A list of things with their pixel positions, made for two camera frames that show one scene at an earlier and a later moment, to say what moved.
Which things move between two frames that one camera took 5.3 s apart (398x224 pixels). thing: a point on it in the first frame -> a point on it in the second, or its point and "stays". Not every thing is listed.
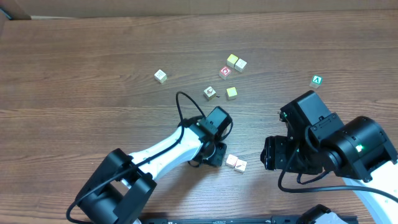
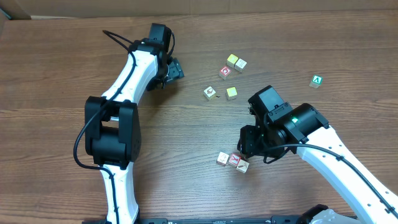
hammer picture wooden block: x=240 y=165 stays
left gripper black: x=217 y=154 -> x=175 y=70
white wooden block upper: x=240 y=65 stays
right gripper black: x=268 y=152 -> x=247 y=144
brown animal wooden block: x=209 y=93 stays
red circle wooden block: x=224 y=72 stays
